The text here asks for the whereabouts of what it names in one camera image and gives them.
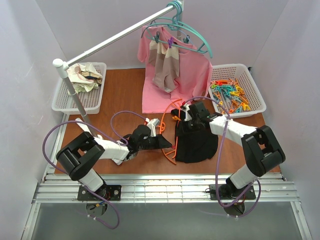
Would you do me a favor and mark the orange plastic hanger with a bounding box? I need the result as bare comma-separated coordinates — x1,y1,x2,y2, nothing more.
157,98,183,166

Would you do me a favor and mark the orange clothespin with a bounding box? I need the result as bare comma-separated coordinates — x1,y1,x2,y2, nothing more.
172,115,181,121

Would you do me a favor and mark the black underwear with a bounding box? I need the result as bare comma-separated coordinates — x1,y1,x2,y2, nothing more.
174,113,221,164

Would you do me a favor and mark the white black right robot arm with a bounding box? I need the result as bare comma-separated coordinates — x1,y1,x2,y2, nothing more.
180,101,286,200

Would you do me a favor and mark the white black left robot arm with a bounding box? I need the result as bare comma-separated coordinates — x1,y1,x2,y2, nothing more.
56,124,172,200

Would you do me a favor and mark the beige brown underwear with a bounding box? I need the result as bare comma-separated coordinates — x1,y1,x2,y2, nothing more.
148,40,180,93

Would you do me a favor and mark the teal clip hanger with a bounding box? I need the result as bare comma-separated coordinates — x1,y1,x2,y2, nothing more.
142,21,198,55

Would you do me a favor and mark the teal plastic hanger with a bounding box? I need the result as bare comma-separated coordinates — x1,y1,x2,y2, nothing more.
166,0,213,59

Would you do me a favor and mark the pile of colourful clothespins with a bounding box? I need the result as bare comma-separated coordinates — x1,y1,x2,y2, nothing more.
209,78,251,114

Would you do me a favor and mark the pink t-shirt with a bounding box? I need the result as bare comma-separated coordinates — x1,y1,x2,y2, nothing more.
137,26,213,114

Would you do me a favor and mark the white clothespin basket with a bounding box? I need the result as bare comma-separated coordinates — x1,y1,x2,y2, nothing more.
208,63,267,119

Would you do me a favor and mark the purple clothespin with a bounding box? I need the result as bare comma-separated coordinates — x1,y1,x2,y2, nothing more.
167,37,174,49

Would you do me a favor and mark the pile of light clothes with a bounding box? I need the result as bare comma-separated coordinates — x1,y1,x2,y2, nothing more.
67,62,103,94

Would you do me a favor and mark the white clothes basket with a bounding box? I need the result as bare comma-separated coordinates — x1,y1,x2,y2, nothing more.
51,62,107,115

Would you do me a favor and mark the white metal clothes rack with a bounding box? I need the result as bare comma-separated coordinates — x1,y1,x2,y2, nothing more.
52,0,186,166

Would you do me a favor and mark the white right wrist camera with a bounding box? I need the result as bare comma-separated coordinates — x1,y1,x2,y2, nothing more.
180,102,192,122

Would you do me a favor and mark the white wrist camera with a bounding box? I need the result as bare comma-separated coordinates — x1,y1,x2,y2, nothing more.
180,102,192,122
144,118,160,137

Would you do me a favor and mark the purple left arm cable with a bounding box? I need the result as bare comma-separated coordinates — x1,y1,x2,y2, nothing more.
42,110,151,230

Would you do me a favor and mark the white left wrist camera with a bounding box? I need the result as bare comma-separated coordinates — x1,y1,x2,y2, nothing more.
144,118,160,137

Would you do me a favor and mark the aluminium rail frame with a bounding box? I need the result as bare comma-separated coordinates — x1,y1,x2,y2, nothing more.
20,113,313,240

